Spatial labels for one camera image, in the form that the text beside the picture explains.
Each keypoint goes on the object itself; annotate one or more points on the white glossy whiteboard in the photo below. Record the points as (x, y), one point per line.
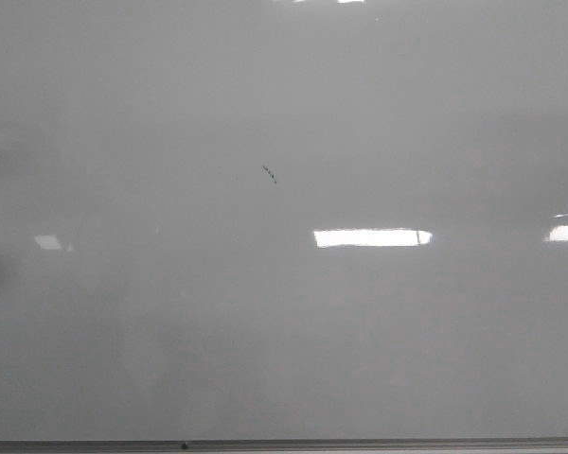
(283, 219)

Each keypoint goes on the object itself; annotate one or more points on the grey aluminium whiteboard frame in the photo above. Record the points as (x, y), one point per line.
(538, 444)

